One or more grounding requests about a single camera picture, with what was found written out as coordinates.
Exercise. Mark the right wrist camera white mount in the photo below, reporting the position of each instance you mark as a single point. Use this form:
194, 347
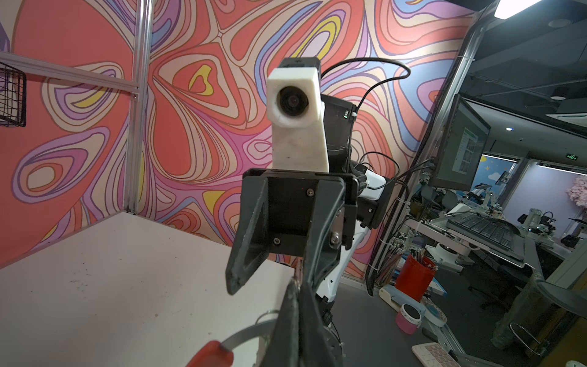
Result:
296, 112

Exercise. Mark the aluminium cage frame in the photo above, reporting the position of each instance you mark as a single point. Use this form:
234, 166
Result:
137, 88

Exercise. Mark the black computer monitor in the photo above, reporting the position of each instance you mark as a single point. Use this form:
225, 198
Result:
464, 139

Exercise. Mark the red pen holder cup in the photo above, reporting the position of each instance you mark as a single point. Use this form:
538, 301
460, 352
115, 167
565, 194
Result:
415, 277

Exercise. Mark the white calculator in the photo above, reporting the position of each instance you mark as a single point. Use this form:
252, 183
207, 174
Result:
433, 355

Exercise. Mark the black wire basket back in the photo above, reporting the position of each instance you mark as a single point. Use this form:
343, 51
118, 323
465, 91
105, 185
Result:
13, 98

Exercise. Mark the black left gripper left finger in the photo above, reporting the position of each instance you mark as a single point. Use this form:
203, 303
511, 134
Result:
284, 347

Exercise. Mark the metal keyring disc red grip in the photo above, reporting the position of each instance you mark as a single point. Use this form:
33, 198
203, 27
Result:
216, 353

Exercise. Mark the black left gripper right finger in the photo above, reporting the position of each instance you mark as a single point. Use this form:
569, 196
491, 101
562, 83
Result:
318, 345

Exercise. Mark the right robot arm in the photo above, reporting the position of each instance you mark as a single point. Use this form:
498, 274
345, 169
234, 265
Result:
374, 190

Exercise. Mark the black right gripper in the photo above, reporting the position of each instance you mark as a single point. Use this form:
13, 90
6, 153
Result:
292, 213

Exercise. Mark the pink tape roll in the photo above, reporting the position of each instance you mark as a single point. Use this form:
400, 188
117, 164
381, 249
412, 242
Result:
408, 319

